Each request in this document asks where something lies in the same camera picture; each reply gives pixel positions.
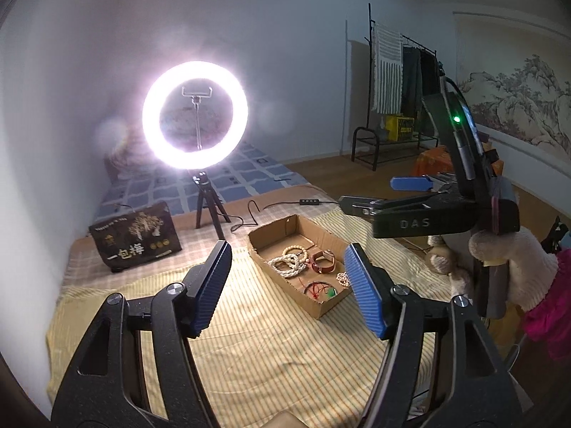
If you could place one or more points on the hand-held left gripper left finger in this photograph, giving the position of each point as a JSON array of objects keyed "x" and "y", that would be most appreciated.
[{"x": 214, "y": 285}]

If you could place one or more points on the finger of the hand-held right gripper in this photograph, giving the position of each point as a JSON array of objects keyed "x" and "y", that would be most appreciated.
[
  {"x": 357, "y": 207},
  {"x": 410, "y": 183}
]

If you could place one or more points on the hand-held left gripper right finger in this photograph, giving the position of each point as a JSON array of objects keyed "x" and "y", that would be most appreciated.
[{"x": 366, "y": 294}]

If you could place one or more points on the cardboard box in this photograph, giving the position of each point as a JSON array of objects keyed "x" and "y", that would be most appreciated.
[{"x": 290, "y": 290}]

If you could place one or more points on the person's right forearm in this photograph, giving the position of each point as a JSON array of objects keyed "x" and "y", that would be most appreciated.
[{"x": 553, "y": 321}]

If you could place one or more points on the person's right hand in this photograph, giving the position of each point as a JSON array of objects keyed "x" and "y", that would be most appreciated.
[{"x": 522, "y": 263}]

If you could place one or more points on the orange cloth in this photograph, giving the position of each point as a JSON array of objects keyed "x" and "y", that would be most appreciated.
[{"x": 435, "y": 160}]

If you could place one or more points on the yellow box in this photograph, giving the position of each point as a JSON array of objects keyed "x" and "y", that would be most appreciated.
[{"x": 400, "y": 128}]

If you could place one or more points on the black tripod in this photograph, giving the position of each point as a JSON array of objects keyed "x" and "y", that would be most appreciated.
[{"x": 205, "y": 196}]

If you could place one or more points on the black bag with tree print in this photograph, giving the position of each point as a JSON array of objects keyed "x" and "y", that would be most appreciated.
[{"x": 134, "y": 240}]

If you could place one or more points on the yellow striped cloth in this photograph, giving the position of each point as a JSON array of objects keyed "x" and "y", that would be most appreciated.
[{"x": 276, "y": 356}]

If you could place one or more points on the dark hanging garment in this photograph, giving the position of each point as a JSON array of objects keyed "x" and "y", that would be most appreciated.
[
  {"x": 411, "y": 80},
  {"x": 430, "y": 71}
]

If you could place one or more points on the blue patterned bed sheet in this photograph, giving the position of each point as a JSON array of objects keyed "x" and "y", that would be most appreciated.
[{"x": 250, "y": 174}]

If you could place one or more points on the black clothes rack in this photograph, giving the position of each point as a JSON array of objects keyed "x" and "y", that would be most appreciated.
[{"x": 369, "y": 76}]

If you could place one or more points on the striped white hanging towel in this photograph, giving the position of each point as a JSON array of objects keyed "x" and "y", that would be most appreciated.
[{"x": 387, "y": 67}]

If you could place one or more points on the phone holder clamp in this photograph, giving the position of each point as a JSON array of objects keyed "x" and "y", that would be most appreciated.
[{"x": 196, "y": 93}]

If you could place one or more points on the landscape wall painting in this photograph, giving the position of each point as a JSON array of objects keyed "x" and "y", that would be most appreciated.
[{"x": 517, "y": 93}]

